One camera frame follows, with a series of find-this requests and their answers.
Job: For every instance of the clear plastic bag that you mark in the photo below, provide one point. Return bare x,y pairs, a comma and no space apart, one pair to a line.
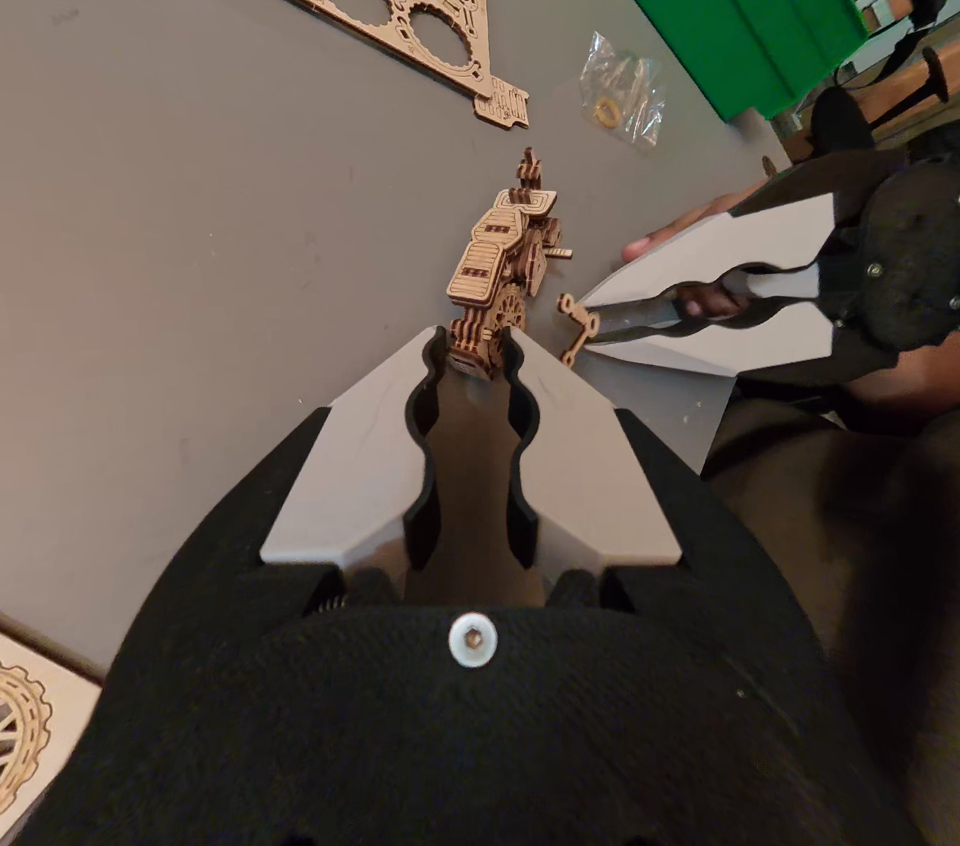
622,88

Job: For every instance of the stack of wooden puzzle sheets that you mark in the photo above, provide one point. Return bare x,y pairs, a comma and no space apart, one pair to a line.
30,711

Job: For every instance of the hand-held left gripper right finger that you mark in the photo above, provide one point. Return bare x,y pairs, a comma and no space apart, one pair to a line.
592,478

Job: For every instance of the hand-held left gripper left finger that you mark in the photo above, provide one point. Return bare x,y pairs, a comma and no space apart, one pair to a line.
352,478

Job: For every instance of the black office chair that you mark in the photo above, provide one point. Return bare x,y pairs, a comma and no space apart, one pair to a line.
840,118

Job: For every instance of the person's right forearm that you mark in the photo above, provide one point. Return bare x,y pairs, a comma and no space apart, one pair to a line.
915,381

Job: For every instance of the wooden model assembly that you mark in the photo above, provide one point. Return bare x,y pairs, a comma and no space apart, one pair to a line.
487,261

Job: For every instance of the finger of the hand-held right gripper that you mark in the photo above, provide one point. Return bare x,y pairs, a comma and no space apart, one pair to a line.
750,238
787,336

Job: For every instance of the grey desk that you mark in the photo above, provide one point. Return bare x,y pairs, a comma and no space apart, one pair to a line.
187,261

